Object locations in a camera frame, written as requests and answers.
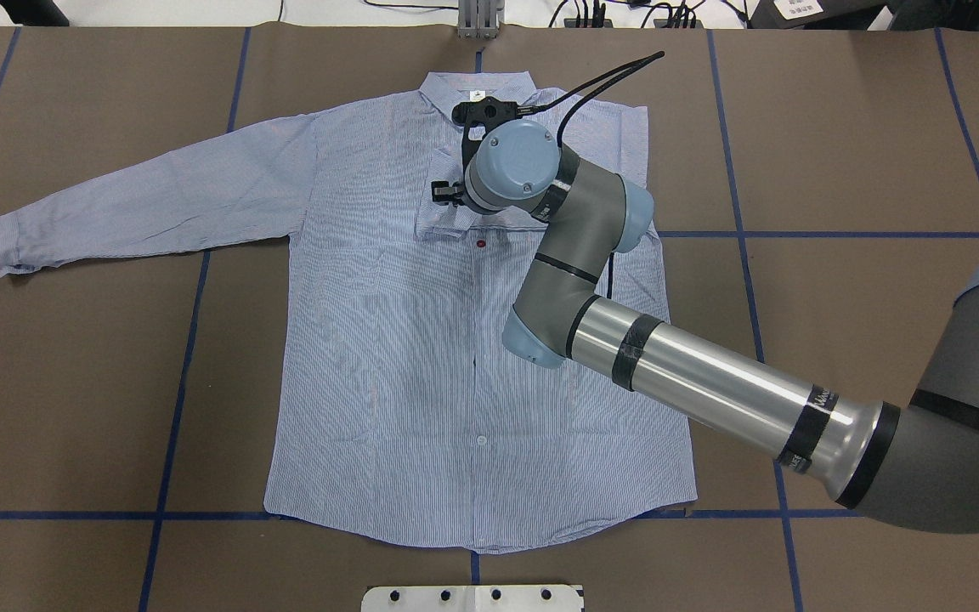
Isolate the blue white striped shirt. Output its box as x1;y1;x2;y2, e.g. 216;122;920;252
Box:
0;72;697;554

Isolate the aluminium camera post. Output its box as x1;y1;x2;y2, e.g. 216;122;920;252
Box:
457;0;504;40

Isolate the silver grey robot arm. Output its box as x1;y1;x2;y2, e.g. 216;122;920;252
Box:
432;97;979;534

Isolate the white mounting plate with holes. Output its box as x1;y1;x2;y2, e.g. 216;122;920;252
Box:
360;584;586;611

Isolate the black box with label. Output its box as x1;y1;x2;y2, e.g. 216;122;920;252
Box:
747;1;886;31

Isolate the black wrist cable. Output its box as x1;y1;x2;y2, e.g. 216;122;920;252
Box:
517;50;665;150

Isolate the black power strip with plugs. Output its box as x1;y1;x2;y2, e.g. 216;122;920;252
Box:
549;1;705;30

